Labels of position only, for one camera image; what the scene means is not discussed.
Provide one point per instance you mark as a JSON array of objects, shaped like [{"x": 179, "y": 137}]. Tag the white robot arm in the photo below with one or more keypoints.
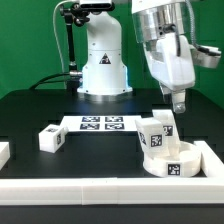
[{"x": 105, "y": 75}]

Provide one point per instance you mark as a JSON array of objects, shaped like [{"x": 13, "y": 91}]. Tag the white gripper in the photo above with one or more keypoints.
[{"x": 171, "y": 62}]

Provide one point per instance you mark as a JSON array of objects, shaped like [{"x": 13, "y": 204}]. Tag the white obstacle frame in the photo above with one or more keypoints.
[{"x": 92, "y": 191}]

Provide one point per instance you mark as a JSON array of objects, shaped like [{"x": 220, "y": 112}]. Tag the white marker sheet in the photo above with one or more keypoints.
[{"x": 100, "y": 123}]

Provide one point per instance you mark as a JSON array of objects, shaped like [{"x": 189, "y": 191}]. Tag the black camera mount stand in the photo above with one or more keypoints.
[{"x": 77, "y": 14}]

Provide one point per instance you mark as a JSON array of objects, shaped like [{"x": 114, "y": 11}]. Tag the white round stool seat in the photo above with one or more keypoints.
[{"x": 186, "y": 164}]

